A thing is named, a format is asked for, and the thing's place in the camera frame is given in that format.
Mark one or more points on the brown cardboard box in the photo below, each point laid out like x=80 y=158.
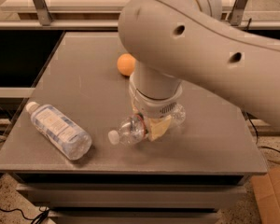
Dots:
x=267 y=193

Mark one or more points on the metal frame rail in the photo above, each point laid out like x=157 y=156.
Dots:
x=68 y=16

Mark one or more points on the orange fruit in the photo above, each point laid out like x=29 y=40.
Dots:
x=126 y=64

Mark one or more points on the clear bottle blue white label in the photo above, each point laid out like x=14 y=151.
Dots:
x=67 y=136

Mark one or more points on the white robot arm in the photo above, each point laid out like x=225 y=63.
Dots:
x=176 y=40

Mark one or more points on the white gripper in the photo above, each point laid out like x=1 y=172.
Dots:
x=155 y=108

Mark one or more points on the clear water bottle red label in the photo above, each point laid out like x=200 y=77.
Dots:
x=133 y=129

